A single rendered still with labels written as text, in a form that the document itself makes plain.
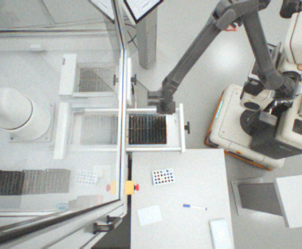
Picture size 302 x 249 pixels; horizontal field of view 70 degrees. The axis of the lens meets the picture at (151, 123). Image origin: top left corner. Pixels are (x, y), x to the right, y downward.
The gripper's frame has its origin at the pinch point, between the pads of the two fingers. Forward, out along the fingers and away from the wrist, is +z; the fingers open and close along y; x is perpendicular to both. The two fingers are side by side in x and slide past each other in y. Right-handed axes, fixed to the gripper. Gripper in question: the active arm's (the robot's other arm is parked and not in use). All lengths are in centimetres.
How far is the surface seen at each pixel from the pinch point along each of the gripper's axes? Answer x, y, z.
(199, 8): 174, 49, 88
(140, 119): -0.6, -14.4, 9.4
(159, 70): 86, 0, 88
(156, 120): -2.1, -4.6, 6.1
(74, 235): -53, -21, -69
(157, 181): -36.4, -3.2, 17.8
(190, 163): -24.9, 16.9, 20.9
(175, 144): -14.7, 7.4, 12.9
